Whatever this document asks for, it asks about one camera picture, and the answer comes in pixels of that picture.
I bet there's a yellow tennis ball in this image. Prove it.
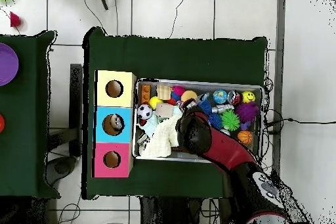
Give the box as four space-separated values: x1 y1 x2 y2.
148 95 163 110

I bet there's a large blue spiky ball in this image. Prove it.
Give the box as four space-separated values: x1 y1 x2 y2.
198 99 214 116

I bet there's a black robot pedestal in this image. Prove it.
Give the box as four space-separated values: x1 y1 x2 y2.
140 196 229 224

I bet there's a plain wooden cube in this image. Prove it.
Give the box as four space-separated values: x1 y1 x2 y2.
154 102 175 118

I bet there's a shallow clear mesh bin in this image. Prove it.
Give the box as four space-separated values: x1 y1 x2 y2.
132 78 264 166

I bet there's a mint green waffle cloth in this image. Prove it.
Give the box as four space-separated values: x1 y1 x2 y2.
138 106 183 138

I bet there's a purple bowl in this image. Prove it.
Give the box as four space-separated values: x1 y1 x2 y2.
0 42 20 87

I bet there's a blue globe ball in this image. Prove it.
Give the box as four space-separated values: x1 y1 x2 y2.
212 89 228 104

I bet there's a purple spiky toy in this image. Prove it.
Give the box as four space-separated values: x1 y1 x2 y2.
234 101 260 130

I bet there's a cream waffle cloth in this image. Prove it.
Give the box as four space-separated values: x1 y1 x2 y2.
138 114 184 159

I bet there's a small red floor toy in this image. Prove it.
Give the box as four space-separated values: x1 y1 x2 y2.
9 11 22 28

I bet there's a dark green table cloth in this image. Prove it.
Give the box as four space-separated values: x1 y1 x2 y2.
0 30 61 199
81 26 268 200

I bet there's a yellow smiley ball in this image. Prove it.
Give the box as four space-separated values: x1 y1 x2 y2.
241 91 256 104

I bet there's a black power cable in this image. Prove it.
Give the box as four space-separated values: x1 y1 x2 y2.
264 117 336 128

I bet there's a small soccer ball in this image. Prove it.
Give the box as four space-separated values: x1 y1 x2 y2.
136 103 154 120

